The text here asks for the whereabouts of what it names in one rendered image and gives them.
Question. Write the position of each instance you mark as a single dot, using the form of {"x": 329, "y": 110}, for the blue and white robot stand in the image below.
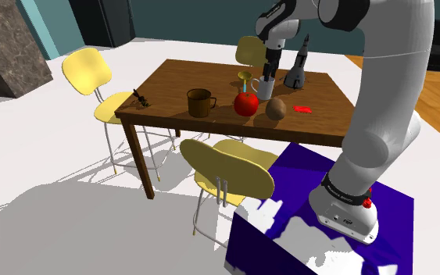
{"x": 311, "y": 228}

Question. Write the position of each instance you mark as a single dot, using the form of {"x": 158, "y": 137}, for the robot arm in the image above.
{"x": 389, "y": 95}

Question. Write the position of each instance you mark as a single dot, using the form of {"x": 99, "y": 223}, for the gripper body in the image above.
{"x": 273, "y": 59}

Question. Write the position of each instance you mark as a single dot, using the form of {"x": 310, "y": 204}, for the small red flat object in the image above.
{"x": 302, "y": 109}

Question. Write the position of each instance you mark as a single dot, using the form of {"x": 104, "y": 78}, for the marble stone counter block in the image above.
{"x": 2, "y": 49}

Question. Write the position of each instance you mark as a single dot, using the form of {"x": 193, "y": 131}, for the brown kiwi fruit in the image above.
{"x": 275, "y": 109}

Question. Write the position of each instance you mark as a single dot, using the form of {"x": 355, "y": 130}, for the red apple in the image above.
{"x": 246, "y": 104}

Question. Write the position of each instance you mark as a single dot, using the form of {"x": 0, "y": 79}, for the brown wooden table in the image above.
{"x": 189, "y": 74}

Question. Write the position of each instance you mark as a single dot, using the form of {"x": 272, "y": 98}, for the white mug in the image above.
{"x": 265, "y": 88}

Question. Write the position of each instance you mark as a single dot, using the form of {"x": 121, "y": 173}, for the grey rocket model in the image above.
{"x": 297, "y": 68}

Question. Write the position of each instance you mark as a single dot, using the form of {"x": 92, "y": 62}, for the yellow chair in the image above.
{"x": 231, "y": 171}
{"x": 251, "y": 51}
{"x": 90, "y": 76}

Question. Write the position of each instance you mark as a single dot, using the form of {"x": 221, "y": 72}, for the brown metal mug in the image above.
{"x": 198, "y": 103}

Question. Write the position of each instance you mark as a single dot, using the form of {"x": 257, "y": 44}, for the dark doorway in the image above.
{"x": 105, "y": 21}

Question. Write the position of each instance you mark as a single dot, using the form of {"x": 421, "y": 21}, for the small dark insect figure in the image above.
{"x": 141, "y": 98}

